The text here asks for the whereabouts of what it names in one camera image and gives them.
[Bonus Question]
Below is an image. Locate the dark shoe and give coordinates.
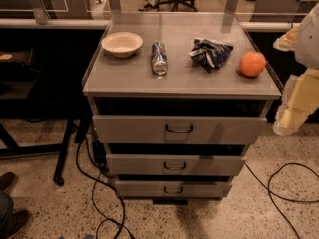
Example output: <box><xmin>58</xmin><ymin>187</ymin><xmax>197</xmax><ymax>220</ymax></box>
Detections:
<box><xmin>0</xmin><ymin>172</ymin><xmax>17</xmax><ymax>191</ymax></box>
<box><xmin>5</xmin><ymin>210</ymin><xmax>31</xmax><ymax>239</ymax></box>

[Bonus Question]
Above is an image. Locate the white horizontal rail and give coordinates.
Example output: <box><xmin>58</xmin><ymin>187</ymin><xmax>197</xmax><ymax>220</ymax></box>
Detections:
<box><xmin>0</xmin><ymin>18</ymin><xmax>300</xmax><ymax>32</ymax></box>

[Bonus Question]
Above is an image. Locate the blue crumpled chip bag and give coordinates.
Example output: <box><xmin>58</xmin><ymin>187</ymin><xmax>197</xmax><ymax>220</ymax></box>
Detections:
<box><xmin>189</xmin><ymin>38</ymin><xmax>233</xmax><ymax>73</ymax></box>

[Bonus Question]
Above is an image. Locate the black cable right floor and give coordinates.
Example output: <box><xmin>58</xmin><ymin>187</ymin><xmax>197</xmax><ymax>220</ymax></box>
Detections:
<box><xmin>244</xmin><ymin>162</ymin><xmax>319</xmax><ymax>239</ymax></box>

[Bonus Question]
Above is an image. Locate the grey drawer cabinet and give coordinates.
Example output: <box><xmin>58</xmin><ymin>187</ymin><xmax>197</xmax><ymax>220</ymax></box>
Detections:
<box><xmin>81</xmin><ymin>11</ymin><xmax>284</xmax><ymax>206</ymax></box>

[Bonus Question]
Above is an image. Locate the black cable left floor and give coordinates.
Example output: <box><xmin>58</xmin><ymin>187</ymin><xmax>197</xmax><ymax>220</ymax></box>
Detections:
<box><xmin>75</xmin><ymin>129</ymin><xmax>136</xmax><ymax>239</ymax></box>

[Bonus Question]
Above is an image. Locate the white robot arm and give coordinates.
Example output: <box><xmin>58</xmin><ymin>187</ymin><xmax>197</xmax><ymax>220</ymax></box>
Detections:
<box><xmin>273</xmin><ymin>4</ymin><xmax>319</xmax><ymax>136</ymax></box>

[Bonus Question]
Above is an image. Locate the black desk frame left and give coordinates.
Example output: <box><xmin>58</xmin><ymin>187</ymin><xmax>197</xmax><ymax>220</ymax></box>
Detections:
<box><xmin>0</xmin><ymin>48</ymin><xmax>91</xmax><ymax>186</ymax></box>

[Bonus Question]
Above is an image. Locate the dark shoe lower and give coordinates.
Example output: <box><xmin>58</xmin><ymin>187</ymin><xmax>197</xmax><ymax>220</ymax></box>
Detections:
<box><xmin>5</xmin><ymin>210</ymin><xmax>31</xmax><ymax>239</ymax></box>

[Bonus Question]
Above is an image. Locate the silver blue soda can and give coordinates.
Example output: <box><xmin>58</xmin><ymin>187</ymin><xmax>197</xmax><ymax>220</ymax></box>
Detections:
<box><xmin>151</xmin><ymin>41</ymin><xmax>168</xmax><ymax>76</ymax></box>

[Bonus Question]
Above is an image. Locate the grey top drawer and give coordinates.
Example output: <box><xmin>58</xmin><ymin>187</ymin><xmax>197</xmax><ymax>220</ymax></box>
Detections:
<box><xmin>93</xmin><ymin>115</ymin><xmax>266</xmax><ymax>145</ymax></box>

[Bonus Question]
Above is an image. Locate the dark shoe upper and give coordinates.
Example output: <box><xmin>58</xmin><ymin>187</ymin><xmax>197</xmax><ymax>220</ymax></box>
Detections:
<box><xmin>0</xmin><ymin>172</ymin><xmax>17</xmax><ymax>191</ymax></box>

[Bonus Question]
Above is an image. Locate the black power adapter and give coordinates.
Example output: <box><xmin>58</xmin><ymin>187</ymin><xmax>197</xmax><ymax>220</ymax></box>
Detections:
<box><xmin>92</xmin><ymin>141</ymin><xmax>106</xmax><ymax>164</ymax></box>

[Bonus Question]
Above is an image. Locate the grey drawer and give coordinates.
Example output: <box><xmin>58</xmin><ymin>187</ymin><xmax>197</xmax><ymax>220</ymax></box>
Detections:
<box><xmin>93</xmin><ymin>115</ymin><xmax>266</xmax><ymax>145</ymax></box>
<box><xmin>107</xmin><ymin>154</ymin><xmax>245</xmax><ymax>176</ymax></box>
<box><xmin>115</xmin><ymin>181</ymin><xmax>232</xmax><ymax>198</ymax></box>

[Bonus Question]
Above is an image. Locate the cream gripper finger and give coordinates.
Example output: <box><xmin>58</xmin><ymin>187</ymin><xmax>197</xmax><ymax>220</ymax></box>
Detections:
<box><xmin>273</xmin><ymin>68</ymin><xmax>319</xmax><ymax>136</ymax></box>
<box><xmin>273</xmin><ymin>27</ymin><xmax>299</xmax><ymax>52</ymax></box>

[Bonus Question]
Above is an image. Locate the white paper bowl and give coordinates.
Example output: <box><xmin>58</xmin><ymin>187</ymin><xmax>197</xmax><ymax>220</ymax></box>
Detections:
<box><xmin>101</xmin><ymin>32</ymin><xmax>143</xmax><ymax>58</ymax></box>

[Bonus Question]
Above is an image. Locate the orange fruit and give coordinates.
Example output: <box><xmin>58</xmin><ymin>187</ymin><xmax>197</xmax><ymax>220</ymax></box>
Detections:
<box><xmin>239</xmin><ymin>52</ymin><xmax>266</xmax><ymax>77</ymax></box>

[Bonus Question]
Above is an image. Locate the grey bottom drawer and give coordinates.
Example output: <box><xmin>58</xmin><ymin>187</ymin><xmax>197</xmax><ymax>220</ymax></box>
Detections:
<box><xmin>115</xmin><ymin>181</ymin><xmax>232</xmax><ymax>198</ymax></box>

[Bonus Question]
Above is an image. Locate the grey middle drawer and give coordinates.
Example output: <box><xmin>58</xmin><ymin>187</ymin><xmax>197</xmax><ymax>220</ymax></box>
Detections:
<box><xmin>107</xmin><ymin>154</ymin><xmax>245</xmax><ymax>176</ymax></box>

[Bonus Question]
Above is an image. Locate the black cable floor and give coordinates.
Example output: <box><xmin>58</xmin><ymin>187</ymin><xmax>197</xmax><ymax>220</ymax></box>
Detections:
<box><xmin>75</xmin><ymin>129</ymin><xmax>136</xmax><ymax>239</ymax></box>
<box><xmin>244</xmin><ymin>162</ymin><xmax>319</xmax><ymax>239</ymax></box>

